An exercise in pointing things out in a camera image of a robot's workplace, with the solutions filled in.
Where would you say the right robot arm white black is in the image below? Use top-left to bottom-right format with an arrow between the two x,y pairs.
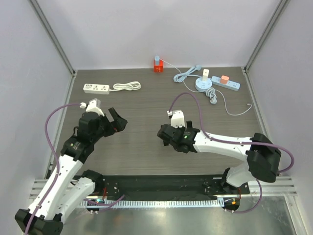
157,121 -> 281,194

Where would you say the white coiled power cord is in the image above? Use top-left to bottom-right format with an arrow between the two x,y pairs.
109,81 -> 142,92

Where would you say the blue long power strip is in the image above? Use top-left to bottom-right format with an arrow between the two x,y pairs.
211,75 -> 240,91

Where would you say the round blue power socket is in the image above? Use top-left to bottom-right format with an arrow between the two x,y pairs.
195,78 -> 212,92

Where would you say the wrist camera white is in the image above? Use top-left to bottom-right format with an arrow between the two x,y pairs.
167,110 -> 185,129
80,98 -> 104,116

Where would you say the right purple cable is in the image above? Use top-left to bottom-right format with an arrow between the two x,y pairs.
168,92 -> 295,213

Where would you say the white power strip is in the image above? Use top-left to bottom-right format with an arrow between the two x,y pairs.
83,84 -> 110,94

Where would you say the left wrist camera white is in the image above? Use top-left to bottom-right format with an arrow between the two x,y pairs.
80,98 -> 104,116

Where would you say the aluminium frame rail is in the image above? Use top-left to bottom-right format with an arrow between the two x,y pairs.
29,176 -> 297,199

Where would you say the white charger plug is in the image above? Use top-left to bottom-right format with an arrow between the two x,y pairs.
201,69 -> 209,82

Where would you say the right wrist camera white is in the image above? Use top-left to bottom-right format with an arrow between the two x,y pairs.
167,110 -> 185,129

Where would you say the pink charger plug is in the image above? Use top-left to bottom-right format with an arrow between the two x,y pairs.
220,75 -> 229,85

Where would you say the light blue charger plug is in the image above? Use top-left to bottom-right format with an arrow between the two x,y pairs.
154,55 -> 160,66

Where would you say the red cube socket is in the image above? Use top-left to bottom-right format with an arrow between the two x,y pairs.
153,60 -> 163,73

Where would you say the white slotted cable duct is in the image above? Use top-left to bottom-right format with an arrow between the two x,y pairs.
78,199 -> 225,209

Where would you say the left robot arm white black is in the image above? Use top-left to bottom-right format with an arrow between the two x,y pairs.
15,102 -> 128,235

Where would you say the round socket grey cord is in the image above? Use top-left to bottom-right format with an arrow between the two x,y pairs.
205,87 -> 218,105

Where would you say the blue power strip cord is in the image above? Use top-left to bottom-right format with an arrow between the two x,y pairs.
173,64 -> 212,84

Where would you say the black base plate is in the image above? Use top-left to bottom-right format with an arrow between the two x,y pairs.
92,175 -> 250,201

